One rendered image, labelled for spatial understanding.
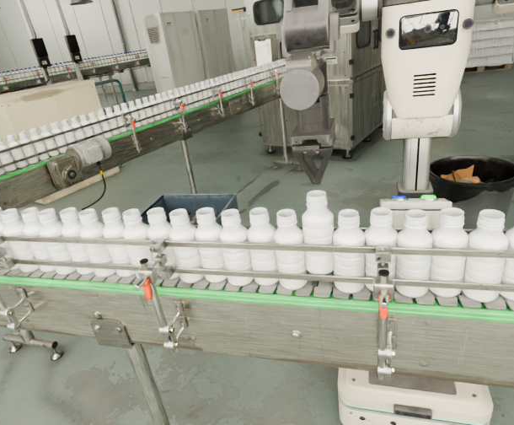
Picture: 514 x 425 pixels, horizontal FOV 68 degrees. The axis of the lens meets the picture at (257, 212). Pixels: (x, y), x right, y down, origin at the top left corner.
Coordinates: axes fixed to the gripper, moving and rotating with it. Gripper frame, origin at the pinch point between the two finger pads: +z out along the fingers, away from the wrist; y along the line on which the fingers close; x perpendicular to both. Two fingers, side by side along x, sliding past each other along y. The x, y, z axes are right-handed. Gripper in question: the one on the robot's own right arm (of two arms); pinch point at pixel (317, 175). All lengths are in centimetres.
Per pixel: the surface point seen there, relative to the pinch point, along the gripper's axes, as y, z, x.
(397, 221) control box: -10.7, 15.4, 14.8
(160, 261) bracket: 7.1, 15.3, -32.9
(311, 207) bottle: 2.0, 5.3, -1.2
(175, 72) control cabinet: -537, 32, -298
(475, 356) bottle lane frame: 7.1, 34.1, 28.0
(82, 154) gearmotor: -100, 25, -140
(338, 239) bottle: 3.5, 11.2, 3.6
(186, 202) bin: -56, 33, -60
